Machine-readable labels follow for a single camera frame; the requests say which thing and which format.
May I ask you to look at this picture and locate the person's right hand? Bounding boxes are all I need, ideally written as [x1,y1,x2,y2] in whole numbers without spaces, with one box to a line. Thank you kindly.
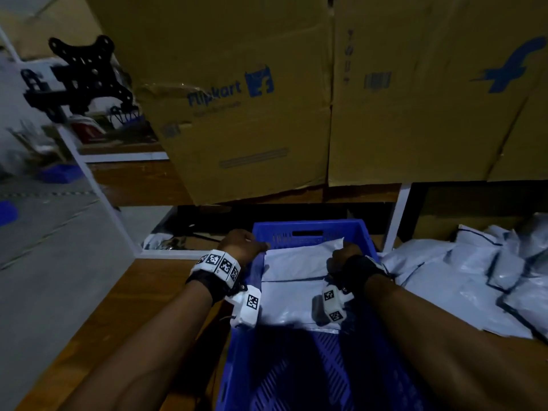
[327,244,368,283]

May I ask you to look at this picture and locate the marker wristband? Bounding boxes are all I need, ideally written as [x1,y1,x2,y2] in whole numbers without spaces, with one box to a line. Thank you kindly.
[187,249,243,303]
[338,255,390,296]

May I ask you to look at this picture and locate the white metal rack frame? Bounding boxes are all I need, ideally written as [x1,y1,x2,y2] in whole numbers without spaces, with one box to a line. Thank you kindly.
[0,30,225,260]

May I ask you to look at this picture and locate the plain cardboard box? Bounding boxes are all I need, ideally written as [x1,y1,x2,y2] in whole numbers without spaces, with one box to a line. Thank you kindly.
[86,0,335,206]

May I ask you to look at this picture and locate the person's right forearm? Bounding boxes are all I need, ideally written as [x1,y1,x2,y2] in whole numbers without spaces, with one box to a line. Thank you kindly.
[364,273,548,411]

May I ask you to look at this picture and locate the pile of grey mailer bags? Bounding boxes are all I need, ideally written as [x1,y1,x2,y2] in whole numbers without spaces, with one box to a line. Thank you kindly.
[381,212,548,341]

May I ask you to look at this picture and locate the person's left forearm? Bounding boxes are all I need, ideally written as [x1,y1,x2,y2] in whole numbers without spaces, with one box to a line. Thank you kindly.
[60,282,215,411]

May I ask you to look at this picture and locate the blue plastic crate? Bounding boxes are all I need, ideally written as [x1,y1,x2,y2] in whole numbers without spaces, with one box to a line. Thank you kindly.
[214,220,429,411]

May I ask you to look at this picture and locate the person's left hand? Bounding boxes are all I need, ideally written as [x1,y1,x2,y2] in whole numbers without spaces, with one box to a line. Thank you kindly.
[216,229,271,271]

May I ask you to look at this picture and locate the small blue crate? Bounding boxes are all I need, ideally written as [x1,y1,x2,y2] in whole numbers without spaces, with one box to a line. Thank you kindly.
[38,162,85,185]

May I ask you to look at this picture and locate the white metal shelf leg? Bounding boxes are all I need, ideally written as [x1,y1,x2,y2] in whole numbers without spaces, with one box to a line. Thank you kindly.
[381,184,414,253]

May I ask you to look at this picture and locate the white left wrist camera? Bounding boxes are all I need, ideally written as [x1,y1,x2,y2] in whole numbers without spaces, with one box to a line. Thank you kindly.
[227,285,262,329]

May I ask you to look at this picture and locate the right marker wristband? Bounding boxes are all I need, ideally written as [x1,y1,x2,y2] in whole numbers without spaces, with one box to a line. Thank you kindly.
[338,255,390,296]

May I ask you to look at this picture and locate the black metal bracket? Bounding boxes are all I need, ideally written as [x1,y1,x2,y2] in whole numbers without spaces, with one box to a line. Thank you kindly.
[21,34,138,125]

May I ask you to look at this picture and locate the left marker wristband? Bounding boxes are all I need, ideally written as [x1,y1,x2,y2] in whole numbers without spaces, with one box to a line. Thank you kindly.
[187,249,243,303]

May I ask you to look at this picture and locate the wooden table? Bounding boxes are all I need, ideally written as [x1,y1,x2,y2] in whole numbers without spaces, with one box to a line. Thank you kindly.
[17,256,548,411]

